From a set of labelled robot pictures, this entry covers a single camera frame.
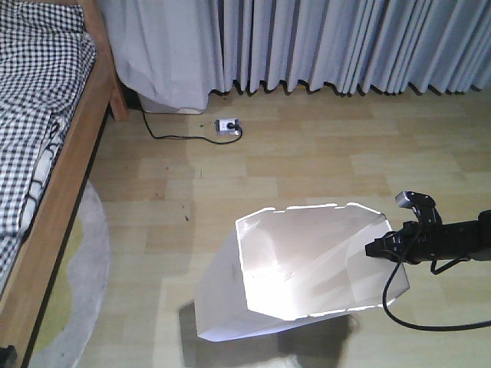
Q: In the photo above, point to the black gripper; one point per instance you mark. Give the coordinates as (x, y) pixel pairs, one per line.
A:
(413, 244)

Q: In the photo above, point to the black white checkered bedding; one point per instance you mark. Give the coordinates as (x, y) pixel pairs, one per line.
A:
(46, 58)

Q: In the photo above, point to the grey round rug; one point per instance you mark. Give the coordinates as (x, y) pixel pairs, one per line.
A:
(78, 291)

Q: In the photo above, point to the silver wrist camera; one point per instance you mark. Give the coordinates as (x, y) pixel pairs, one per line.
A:
(422, 205)

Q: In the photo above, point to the black object bottom left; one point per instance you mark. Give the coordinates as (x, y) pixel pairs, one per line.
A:
(8, 356)

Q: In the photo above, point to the white plastic trash bin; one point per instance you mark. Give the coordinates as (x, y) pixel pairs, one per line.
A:
(282, 269)

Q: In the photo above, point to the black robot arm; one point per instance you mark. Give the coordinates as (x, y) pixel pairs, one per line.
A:
(464, 241)

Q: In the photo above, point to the grey pleated curtain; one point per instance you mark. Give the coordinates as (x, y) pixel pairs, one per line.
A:
(173, 54)

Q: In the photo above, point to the wooden bed frame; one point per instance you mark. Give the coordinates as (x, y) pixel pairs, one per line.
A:
(29, 283)

